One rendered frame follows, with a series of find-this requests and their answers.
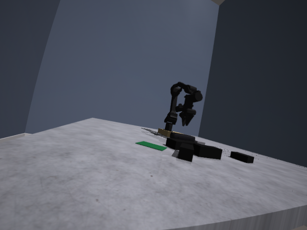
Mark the green flat rectangular board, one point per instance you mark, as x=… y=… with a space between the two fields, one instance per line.
x=150 y=145

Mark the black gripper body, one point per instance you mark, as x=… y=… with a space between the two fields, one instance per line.
x=189 y=109

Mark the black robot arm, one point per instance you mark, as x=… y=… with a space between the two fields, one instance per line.
x=192 y=96

